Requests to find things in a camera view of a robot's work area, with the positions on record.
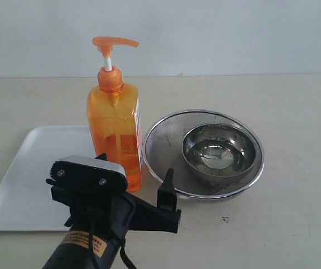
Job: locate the white rectangular plastic tray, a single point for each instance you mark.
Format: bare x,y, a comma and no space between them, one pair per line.
25,199

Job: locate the small stainless steel bowl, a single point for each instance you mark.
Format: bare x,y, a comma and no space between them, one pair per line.
218,152

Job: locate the large steel mesh strainer bowl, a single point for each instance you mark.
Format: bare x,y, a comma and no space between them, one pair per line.
162,149

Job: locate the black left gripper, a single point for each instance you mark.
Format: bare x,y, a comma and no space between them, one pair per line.
126,212

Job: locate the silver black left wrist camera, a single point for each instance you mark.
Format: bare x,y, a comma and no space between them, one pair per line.
88,176

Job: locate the orange pump soap bottle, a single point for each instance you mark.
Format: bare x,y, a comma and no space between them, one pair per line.
113,114

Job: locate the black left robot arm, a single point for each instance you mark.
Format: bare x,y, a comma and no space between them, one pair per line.
87,246

